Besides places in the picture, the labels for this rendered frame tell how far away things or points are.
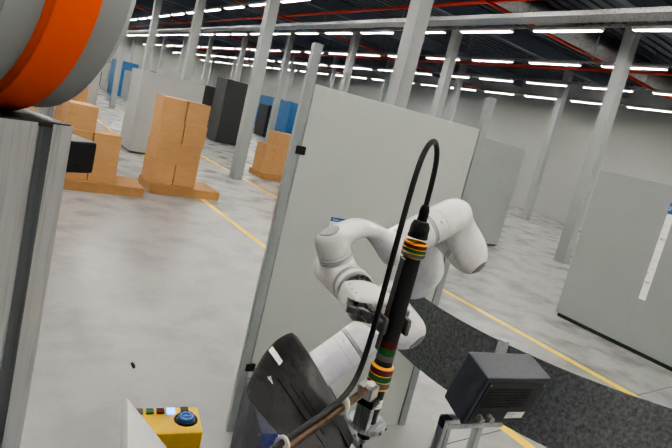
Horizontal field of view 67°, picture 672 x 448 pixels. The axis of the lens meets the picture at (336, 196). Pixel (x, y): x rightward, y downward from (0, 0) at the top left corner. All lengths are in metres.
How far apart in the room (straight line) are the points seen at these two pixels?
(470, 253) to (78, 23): 1.25
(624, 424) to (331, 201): 1.76
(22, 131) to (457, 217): 1.11
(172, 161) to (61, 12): 8.74
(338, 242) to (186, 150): 8.01
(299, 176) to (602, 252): 5.33
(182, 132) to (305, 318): 6.32
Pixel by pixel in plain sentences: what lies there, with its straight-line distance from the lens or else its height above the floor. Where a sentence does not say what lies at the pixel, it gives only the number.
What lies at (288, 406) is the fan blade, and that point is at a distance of 0.92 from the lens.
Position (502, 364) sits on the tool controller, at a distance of 1.72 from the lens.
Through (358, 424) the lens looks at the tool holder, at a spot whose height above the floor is 1.32.
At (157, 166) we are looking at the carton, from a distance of 8.96.
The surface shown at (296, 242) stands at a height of 1.15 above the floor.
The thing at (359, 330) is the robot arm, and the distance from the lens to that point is 1.69.
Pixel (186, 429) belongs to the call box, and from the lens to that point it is 1.34.
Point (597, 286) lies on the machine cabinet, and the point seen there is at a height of 0.59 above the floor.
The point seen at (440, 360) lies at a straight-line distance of 3.08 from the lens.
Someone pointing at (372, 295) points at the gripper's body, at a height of 1.53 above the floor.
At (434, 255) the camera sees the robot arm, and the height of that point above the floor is 1.52.
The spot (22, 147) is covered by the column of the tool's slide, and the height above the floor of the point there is 1.79.
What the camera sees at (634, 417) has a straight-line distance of 2.89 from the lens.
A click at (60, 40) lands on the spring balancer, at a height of 1.84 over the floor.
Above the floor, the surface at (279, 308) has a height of 0.76.
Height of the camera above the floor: 1.84
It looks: 8 degrees down
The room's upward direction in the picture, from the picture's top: 14 degrees clockwise
